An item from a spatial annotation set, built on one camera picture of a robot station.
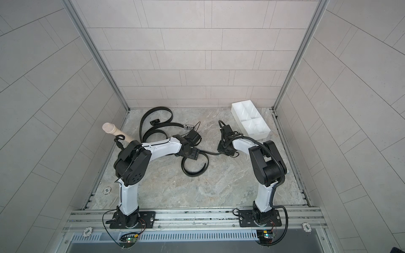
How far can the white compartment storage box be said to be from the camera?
1.01m

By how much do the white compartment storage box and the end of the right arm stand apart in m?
0.21

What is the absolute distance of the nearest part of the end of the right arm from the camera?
2.32 feet
